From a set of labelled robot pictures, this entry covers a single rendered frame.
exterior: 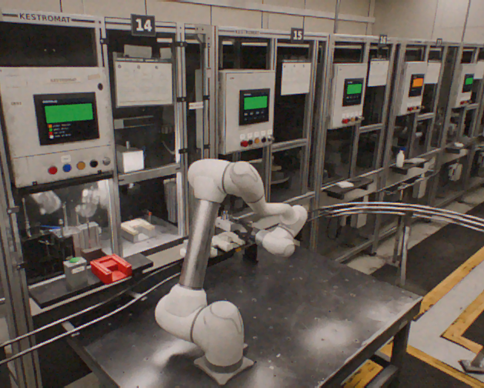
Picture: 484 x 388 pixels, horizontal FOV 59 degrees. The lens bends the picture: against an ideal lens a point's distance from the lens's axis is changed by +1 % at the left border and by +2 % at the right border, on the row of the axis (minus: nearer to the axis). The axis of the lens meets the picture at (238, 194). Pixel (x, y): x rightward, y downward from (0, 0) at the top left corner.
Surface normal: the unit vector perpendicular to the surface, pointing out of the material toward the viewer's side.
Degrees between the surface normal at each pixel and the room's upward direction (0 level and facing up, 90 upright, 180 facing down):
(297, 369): 0
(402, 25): 90
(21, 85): 90
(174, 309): 64
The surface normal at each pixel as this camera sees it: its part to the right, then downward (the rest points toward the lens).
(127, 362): 0.02, -0.95
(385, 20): -0.72, 0.21
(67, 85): 0.69, 0.24
